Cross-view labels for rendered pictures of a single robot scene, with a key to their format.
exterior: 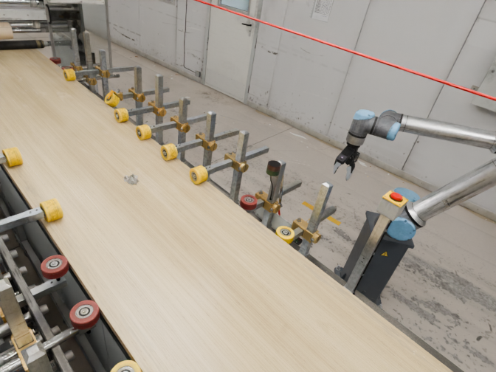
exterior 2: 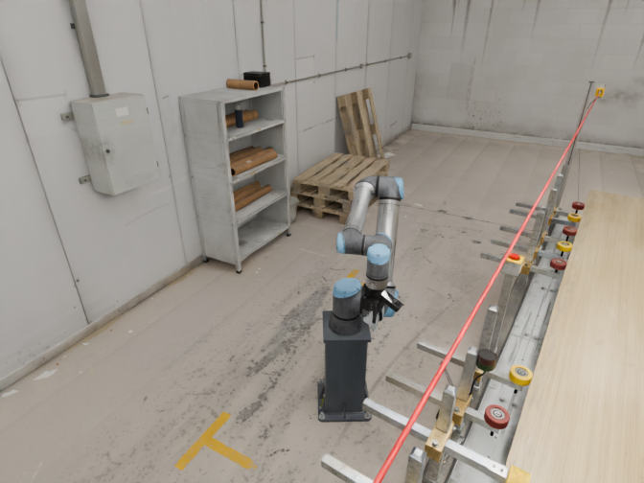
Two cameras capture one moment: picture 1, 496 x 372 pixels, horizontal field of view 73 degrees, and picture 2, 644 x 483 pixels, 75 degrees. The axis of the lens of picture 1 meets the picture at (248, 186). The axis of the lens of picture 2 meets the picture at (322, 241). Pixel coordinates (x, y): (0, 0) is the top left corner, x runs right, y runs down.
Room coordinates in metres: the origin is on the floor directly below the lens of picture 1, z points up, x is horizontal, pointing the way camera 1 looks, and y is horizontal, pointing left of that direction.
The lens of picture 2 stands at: (1.95, 0.92, 2.11)
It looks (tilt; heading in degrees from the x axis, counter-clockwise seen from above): 28 degrees down; 265
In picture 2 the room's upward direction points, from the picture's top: straight up
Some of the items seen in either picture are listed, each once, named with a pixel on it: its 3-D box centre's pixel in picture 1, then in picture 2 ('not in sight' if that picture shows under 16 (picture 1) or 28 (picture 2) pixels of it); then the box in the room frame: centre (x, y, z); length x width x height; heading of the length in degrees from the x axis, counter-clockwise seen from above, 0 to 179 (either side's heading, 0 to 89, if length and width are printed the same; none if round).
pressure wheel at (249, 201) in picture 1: (247, 207); (494, 424); (1.25, -0.02, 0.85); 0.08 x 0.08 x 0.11
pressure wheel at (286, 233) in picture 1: (283, 240); (518, 381); (1.07, -0.19, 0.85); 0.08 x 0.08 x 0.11
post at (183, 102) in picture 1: (181, 135); not in sight; (1.80, 0.45, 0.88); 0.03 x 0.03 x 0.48; 51
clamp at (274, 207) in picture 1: (266, 202); (460, 405); (1.34, -0.11, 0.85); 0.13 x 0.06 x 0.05; 51
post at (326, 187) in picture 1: (312, 226); (482, 353); (1.17, -0.32, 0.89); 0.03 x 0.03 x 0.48; 51
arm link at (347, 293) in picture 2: (401, 204); (348, 297); (1.64, -0.91, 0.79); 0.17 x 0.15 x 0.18; 163
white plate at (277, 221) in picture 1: (274, 220); not in sight; (1.33, -0.17, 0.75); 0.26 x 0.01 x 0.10; 51
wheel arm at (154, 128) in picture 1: (179, 122); not in sight; (1.83, 0.48, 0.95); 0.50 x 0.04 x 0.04; 141
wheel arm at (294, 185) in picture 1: (274, 195); (439, 401); (1.41, -0.14, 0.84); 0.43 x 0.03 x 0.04; 141
